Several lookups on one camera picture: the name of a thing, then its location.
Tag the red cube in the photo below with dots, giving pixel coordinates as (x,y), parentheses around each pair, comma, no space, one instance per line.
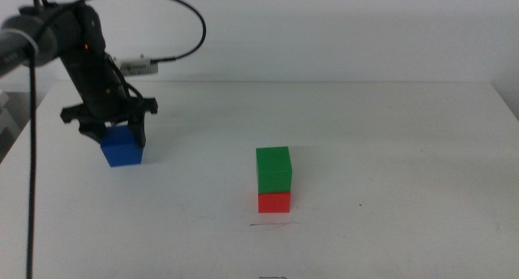
(274,203)

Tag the green cube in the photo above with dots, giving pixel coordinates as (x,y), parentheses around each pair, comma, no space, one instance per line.
(274,169)

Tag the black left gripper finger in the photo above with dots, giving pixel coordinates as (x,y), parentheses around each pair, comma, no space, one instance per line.
(92,134)
(138,131)

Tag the blue cube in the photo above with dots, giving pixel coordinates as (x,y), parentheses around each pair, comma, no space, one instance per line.
(121,151)

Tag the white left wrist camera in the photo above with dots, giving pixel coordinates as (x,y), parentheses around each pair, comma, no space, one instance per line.
(137,66)

